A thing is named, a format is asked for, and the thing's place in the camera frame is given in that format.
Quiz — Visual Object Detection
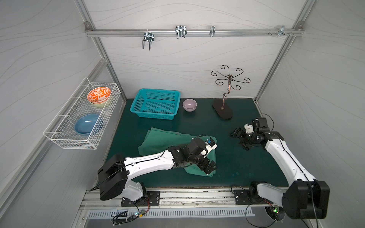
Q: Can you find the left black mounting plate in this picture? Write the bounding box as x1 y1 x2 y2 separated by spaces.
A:
121 191 161 207

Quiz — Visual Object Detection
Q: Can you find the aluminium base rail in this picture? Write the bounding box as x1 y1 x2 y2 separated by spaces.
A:
79 185 248 210

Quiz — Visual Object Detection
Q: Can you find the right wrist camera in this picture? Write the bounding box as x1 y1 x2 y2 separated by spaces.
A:
244 124 254 135

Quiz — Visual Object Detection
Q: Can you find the metal double hook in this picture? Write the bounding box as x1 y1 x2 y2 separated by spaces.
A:
142 31 155 50

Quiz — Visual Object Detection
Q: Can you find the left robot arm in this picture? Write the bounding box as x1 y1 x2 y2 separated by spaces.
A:
96 137 217 202

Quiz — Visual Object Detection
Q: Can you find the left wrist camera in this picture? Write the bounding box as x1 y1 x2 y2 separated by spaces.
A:
200 138 217 157

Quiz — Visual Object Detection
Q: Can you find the small metal hook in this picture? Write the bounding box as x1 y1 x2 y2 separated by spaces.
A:
210 26 215 37

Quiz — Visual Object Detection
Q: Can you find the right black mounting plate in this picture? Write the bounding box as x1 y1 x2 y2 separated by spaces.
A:
232 189 272 205

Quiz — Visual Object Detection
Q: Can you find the teal plastic basket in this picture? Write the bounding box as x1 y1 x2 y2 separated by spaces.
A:
130 88 181 120

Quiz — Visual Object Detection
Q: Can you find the metal loop hook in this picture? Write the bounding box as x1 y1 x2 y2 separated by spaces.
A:
175 25 187 39

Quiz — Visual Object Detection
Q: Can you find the orange patterned bowl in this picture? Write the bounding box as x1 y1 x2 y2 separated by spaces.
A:
87 86 112 104

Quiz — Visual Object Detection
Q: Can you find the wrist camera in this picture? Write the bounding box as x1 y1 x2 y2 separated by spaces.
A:
244 124 254 135
200 138 217 157

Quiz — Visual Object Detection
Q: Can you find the dark metal jewelry stand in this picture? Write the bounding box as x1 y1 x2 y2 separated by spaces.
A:
211 65 251 120

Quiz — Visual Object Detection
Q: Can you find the blue bowl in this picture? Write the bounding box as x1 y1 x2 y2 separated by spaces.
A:
74 114 104 136

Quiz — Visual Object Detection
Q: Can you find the small pink bowl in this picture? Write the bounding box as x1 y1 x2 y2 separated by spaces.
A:
182 99 197 112

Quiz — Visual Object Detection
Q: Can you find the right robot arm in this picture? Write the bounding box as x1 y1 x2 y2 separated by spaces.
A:
230 117 330 219

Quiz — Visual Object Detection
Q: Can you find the aluminium top rail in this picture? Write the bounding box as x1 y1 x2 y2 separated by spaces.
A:
86 28 305 38

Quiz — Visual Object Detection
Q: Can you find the white wire wall basket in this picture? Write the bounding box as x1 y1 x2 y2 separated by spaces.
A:
43 78 121 150

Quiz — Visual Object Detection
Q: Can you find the metal hook right end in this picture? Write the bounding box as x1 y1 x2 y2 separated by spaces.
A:
268 26 294 38

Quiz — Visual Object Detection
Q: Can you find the black mounting plate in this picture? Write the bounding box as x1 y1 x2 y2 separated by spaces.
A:
232 189 272 205
121 191 161 207

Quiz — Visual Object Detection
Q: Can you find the white vent grille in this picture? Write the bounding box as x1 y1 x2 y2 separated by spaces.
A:
87 207 255 220

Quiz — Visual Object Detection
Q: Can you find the dark green table mat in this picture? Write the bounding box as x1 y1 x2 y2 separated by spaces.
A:
108 99 288 187

